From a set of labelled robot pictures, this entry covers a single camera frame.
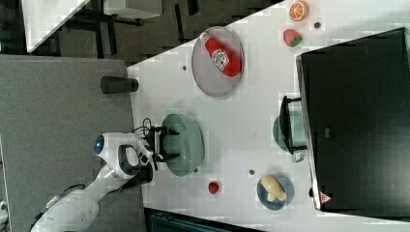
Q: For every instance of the grey side table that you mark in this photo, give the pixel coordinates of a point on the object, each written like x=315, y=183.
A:
x=52, y=111

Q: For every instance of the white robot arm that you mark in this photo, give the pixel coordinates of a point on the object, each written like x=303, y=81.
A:
x=130, y=160

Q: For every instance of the green plastic strainer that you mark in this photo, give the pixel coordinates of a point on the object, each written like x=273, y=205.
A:
x=188, y=144

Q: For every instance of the blue plate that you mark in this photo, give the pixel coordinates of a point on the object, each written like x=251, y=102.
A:
x=275, y=205

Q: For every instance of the green plastic mug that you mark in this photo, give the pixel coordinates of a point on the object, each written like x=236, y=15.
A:
x=298, y=135

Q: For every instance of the grey round plate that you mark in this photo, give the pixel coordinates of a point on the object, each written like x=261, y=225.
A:
x=208, y=77

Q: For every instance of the strawberry toy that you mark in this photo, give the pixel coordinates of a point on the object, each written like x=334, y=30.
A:
x=292, y=38

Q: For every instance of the orange slice toy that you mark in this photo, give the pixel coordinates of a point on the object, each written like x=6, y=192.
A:
x=299, y=10

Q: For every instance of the red ketchup bottle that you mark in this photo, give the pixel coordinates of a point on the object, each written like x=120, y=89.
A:
x=222, y=56

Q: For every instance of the white table background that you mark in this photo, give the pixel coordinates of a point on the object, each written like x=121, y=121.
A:
x=41, y=18

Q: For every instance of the black cylinder post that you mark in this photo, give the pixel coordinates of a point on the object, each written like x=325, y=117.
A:
x=118, y=85

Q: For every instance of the small red fruit toy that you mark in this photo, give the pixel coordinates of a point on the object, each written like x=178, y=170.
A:
x=213, y=187

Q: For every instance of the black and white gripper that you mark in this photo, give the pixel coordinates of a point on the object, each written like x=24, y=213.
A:
x=152, y=137

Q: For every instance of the black toaster oven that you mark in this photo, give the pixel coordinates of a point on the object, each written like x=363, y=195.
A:
x=355, y=99

